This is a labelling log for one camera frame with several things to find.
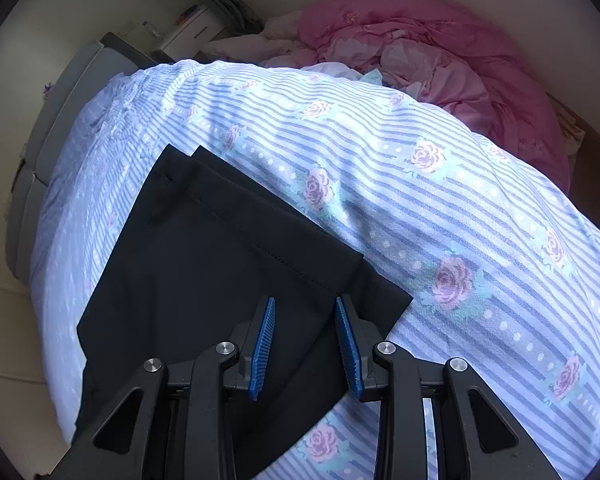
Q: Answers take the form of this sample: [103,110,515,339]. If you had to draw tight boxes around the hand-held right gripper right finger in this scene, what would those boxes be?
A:
[334,296,564,480]

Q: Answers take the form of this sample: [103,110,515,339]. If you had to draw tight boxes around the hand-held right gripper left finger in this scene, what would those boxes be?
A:
[53,296,277,480]

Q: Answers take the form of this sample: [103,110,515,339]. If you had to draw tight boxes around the black pants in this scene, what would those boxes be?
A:
[70,143,414,480]

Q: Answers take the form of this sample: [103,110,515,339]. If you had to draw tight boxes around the striped floral bed sheet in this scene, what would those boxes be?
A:
[29,59,600,480]

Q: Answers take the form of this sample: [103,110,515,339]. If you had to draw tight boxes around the pink floral quilt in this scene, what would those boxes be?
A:
[260,0,572,196]

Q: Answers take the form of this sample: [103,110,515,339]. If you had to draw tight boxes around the light pink pillow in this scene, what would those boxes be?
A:
[200,10,311,67]

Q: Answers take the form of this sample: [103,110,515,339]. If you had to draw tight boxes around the white cabinet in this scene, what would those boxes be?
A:
[161,4,222,61]

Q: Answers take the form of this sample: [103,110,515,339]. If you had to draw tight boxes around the grey bed frame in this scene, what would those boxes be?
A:
[5,32,161,286]

